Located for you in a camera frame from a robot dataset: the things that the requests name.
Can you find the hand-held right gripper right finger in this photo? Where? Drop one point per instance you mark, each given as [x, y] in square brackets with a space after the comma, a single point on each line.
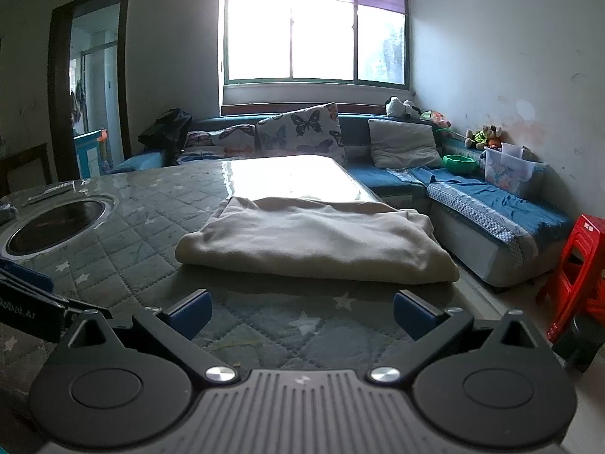
[413, 314]

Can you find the window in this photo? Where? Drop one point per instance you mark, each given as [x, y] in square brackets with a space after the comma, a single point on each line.
[312, 28]

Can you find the flat grey strip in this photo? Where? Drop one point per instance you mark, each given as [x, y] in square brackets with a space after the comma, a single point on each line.
[47, 193]

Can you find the brown and green plush toys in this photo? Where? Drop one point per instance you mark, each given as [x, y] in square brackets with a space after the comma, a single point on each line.
[484, 137]

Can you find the dark wooden door frame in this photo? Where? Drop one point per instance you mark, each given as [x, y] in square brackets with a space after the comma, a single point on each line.
[59, 94]

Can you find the blue corner sofa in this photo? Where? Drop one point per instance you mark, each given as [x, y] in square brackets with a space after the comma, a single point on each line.
[359, 137]

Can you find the small butterfly print pillow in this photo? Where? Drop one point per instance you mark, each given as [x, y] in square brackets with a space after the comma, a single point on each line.
[222, 138]

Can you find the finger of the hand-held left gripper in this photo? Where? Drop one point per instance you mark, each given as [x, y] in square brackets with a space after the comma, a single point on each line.
[23, 275]
[38, 314]

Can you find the panda plush toy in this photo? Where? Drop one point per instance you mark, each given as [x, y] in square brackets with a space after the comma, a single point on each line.
[401, 108]

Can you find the black bag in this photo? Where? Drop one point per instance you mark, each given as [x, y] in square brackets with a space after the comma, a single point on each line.
[165, 130]

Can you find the hanging clothes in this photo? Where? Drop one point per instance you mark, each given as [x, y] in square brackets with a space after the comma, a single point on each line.
[78, 104]

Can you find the red plastic stool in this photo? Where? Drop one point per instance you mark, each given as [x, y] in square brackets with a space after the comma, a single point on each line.
[574, 269]

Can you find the clear plastic storage box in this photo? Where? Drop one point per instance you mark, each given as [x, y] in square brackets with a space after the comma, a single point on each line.
[513, 170]

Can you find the large butterfly print pillow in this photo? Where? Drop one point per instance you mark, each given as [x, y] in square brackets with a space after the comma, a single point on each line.
[302, 130]

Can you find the blue sofa cover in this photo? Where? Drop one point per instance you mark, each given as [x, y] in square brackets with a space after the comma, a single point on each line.
[491, 208]

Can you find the pink and green toy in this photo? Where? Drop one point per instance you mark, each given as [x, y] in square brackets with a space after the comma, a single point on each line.
[435, 119]

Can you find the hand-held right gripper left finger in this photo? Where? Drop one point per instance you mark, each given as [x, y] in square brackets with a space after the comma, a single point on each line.
[191, 313]

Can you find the round built-in table cooker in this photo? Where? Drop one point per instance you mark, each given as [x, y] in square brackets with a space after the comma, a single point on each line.
[56, 227]

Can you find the grey pillow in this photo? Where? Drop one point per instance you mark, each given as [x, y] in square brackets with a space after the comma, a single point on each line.
[401, 144]

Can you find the grey quilted star table cover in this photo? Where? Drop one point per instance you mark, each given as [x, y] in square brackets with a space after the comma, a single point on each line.
[151, 227]

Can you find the cream knit sweater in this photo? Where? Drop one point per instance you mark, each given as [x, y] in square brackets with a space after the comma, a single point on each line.
[312, 241]

